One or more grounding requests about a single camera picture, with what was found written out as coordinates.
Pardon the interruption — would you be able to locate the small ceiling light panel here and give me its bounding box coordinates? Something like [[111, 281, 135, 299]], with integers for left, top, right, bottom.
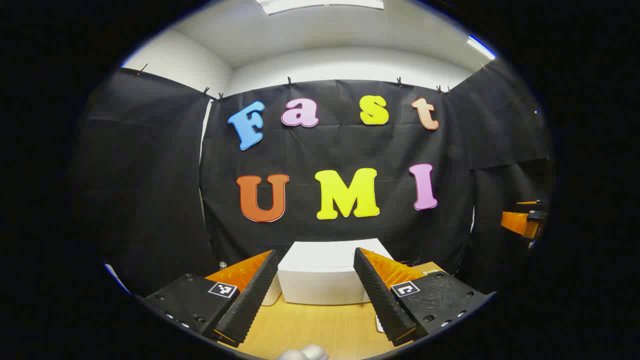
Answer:
[[467, 36, 497, 61]]

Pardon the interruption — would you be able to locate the white microwave oven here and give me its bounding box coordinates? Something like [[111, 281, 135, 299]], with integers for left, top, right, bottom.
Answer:
[[277, 239, 396, 306]]

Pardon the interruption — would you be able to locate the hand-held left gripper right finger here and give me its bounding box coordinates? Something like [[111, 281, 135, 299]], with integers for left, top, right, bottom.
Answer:
[[353, 247, 496, 347]]

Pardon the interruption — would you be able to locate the white toaster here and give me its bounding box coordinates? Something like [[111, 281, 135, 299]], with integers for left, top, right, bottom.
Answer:
[[260, 274, 283, 307]]

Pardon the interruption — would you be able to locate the large ceiling light panel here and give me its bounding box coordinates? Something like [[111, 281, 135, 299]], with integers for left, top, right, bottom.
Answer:
[[257, 0, 384, 15]]

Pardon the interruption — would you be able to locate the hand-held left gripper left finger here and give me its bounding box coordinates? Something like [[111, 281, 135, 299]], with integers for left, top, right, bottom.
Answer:
[[142, 249, 279, 347]]

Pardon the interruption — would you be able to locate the black backdrop cloth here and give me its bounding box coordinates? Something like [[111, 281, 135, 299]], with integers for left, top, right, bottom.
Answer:
[[75, 59, 556, 296]]

